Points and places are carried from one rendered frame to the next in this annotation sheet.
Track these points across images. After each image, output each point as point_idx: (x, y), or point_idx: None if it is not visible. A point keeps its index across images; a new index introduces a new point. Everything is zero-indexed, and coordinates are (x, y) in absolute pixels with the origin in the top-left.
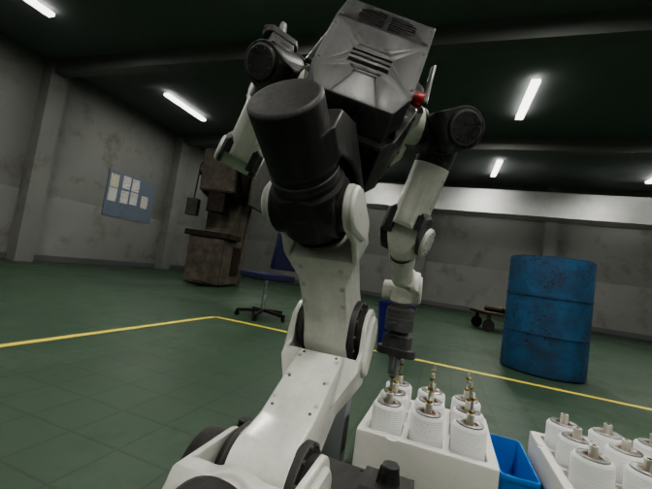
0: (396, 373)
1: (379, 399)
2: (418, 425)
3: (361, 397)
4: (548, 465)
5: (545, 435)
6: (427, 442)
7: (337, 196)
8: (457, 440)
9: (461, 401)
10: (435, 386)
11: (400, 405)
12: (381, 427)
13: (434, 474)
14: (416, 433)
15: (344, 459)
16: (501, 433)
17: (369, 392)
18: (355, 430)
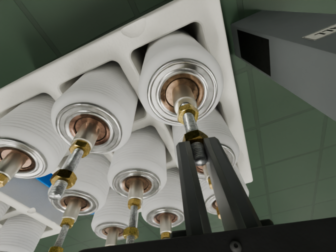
0: (177, 155)
1: (209, 84)
2: (90, 83)
3: (280, 190)
4: None
5: (33, 230)
6: (79, 78)
7: None
8: (31, 113)
9: (112, 221)
10: (160, 228)
11: (149, 101)
12: (168, 37)
13: (68, 54)
14: (98, 77)
15: (233, 57)
16: (144, 226)
17: (276, 203)
18: (254, 128)
